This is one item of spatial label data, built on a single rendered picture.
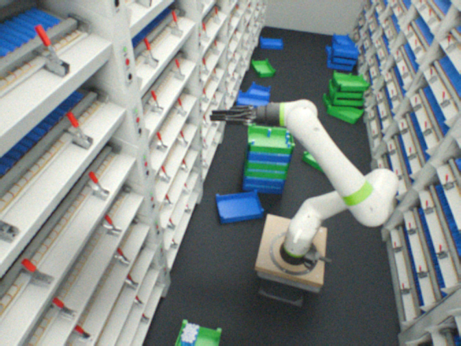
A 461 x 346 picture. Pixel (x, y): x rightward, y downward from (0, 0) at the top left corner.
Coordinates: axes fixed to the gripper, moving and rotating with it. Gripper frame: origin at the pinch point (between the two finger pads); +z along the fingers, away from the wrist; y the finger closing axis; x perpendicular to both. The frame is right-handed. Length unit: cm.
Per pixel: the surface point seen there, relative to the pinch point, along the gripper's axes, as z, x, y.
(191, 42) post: 16.9, 19.8, 30.4
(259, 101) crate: 13, -90, 164
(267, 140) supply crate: -9, -63, 65
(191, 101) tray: 21.9, -7.5, 24.7
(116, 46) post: 9, 45, -38
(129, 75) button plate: 11, 36, -35
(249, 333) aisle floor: -9, -104, -47
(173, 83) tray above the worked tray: 19.6, 11.8, 7.2
